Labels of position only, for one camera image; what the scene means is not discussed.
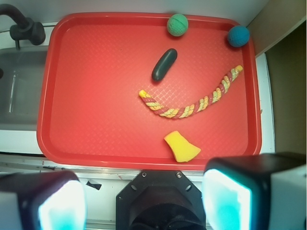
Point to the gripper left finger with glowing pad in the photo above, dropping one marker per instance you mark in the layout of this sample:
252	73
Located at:
42	201

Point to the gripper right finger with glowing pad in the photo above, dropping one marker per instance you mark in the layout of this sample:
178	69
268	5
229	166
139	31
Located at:
260	192

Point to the yellow sponge piece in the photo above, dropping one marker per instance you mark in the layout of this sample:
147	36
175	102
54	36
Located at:
182	149

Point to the red plastic tray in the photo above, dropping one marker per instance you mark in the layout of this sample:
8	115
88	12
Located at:
100	107

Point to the grey sink basin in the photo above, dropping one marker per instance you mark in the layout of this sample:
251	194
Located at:
21	77

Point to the blue rubber ball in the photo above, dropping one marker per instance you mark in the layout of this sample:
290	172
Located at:
238	36

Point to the dark green oblong toy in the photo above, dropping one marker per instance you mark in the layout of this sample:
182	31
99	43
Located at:
164	64

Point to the black faucet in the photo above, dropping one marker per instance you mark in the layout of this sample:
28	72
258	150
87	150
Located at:
24	28

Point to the green rubber ball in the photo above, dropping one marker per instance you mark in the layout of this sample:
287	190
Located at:
177	25

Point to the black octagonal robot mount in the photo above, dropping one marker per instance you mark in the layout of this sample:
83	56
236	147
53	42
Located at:
160	200

